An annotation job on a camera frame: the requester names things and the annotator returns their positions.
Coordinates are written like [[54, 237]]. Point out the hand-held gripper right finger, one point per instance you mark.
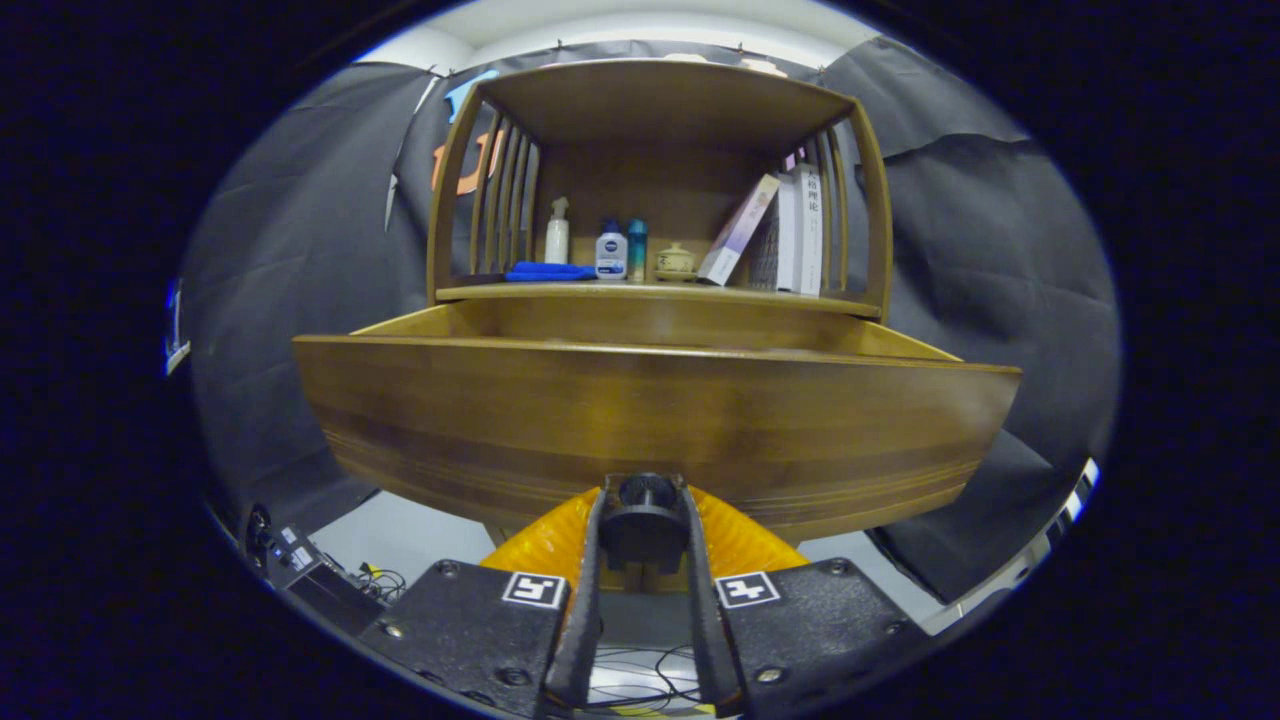
[[705, 610]]

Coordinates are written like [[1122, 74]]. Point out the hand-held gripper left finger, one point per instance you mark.
[[585, 610]]

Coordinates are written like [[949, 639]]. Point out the black electrical box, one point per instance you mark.
[[300, 575]]

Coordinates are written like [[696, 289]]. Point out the beige lidded tea cup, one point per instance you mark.
[[675, 262]]

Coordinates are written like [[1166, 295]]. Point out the wooden cabinet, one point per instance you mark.
[[650, 110]]

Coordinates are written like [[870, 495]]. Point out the black drawer knob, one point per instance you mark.
[[645, 520]]

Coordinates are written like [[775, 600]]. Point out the purple cover book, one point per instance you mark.
[[738, 232]]

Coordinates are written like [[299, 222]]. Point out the white blue-capped lotion bottle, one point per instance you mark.
[[611, 255]]

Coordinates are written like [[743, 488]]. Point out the wooden countertop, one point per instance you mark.
[[640, 290]]

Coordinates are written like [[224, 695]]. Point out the blue folded cloth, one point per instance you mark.
[[545, 271]]

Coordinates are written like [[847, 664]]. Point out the thick white book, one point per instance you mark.
[[810, 230]]

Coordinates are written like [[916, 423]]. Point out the slim teal bottle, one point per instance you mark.
[[637, 250]]

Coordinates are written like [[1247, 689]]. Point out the patterned cover book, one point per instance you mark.
[[765, 250]]

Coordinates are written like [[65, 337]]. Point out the white pump bottle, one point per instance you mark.
[[557, 235]]

